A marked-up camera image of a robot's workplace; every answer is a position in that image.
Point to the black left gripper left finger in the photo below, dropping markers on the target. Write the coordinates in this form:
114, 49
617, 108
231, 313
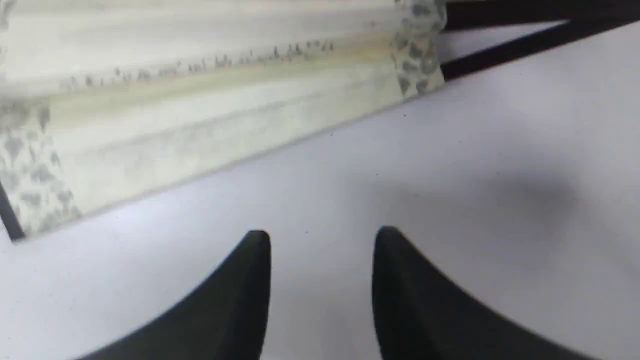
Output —
225, 318

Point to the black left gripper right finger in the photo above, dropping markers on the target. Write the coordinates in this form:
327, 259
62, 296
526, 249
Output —
419, 314

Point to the paper folding fan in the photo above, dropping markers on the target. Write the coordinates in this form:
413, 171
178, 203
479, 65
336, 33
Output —
103, 101

